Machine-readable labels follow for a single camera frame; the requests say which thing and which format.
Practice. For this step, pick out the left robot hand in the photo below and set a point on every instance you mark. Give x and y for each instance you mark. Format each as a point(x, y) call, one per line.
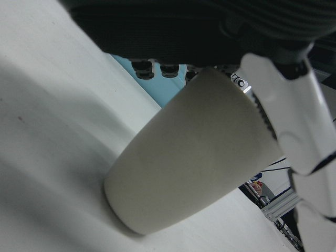
point(210, 31)

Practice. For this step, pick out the turquoise plastic bin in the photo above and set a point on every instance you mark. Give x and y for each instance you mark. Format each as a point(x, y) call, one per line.
point(162, 89)

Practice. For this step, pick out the beige ceramic cup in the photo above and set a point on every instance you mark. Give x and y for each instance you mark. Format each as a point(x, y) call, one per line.
point(183, 157)

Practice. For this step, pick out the aluminium extrusion rail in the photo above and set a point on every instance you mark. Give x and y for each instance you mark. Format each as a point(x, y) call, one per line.
point(281, 204)

